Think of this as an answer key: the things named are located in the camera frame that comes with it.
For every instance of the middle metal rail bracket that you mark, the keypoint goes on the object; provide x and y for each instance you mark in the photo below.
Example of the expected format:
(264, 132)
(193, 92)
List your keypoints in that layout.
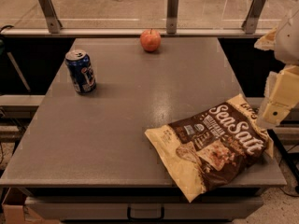
(172, 16)

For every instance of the metal rail bracket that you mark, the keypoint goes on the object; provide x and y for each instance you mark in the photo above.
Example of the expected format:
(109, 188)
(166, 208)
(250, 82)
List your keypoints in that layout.
(52, 21)
(250, 23)
(172, 16)

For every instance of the black drawer handle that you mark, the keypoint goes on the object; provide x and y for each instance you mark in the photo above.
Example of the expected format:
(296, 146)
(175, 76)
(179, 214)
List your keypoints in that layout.
(145, 212)

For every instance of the left metal rail bracket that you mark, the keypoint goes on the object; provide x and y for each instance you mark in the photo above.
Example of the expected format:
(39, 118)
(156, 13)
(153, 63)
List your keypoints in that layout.
(52, 21)

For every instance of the grey table drawer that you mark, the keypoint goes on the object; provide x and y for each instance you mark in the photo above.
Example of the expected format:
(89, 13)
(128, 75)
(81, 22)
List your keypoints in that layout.
(114, 208)

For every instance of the right metal rail bracket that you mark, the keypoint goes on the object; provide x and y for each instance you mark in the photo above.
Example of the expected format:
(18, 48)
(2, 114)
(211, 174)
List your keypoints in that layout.
(250, 23)

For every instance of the cardboard box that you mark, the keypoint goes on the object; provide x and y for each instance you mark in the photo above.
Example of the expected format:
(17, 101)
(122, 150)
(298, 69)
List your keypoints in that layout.
(16, 212)

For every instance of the sea salt chips bag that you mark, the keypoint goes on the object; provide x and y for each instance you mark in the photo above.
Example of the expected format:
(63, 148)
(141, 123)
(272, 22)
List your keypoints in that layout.
(210, 149)

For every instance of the blue pepsi can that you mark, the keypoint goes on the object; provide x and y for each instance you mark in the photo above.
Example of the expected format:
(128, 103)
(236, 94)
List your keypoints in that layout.
(81, 72)

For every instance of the red apple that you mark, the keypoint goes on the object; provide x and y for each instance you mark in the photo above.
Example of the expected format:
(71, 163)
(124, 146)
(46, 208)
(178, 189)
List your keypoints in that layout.
(150, 40)

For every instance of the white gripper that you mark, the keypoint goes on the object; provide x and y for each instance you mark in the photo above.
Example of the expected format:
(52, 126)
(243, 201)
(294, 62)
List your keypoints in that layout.
(289, 44)

